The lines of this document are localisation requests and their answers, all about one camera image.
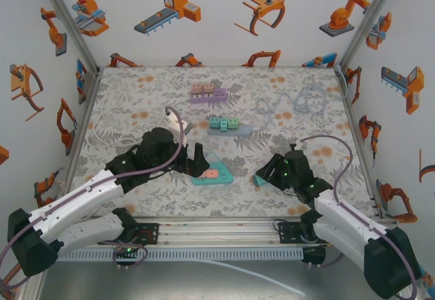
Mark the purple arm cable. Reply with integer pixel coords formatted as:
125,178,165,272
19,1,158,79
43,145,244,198
298,135,419,300
0,106,187,289

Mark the pale grey hanging cable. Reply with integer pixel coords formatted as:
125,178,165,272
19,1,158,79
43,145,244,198
334,64,349,102

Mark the teal triangular power strip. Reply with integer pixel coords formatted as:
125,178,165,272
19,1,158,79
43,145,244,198
190,153,235,186

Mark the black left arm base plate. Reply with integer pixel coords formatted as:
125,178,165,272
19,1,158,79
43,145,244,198
134,222,160,246

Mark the floral patterned table mat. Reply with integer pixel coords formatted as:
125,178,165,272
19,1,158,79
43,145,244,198
64,65,378,218

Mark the purple power strip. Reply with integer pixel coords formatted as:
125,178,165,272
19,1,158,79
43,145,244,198
189,87,228,105

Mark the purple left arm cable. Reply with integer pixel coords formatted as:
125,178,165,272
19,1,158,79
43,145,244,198
0,106,187,289

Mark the aluminium frame post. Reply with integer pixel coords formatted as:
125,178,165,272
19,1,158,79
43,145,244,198
33,0,102,73
339,0,405,71

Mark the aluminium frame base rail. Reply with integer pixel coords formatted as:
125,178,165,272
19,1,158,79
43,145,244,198
94,216,399,247

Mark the grey-blue power strip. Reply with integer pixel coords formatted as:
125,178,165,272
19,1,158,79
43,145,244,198
207,124,254,137

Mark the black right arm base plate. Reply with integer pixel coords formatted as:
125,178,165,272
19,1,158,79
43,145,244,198
278,220,317,245

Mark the black controller box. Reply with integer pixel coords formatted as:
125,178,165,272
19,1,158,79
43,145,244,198
302,246,327,267
114,244,141,257

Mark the aluminium frame side rail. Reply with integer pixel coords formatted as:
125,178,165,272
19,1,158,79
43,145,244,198
63,68,103,187
334,65,387,219

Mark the white slotted cable duct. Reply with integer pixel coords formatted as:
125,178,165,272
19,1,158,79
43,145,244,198
56,248,305,262

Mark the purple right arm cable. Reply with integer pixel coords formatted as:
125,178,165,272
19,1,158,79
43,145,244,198
298,135,419,300

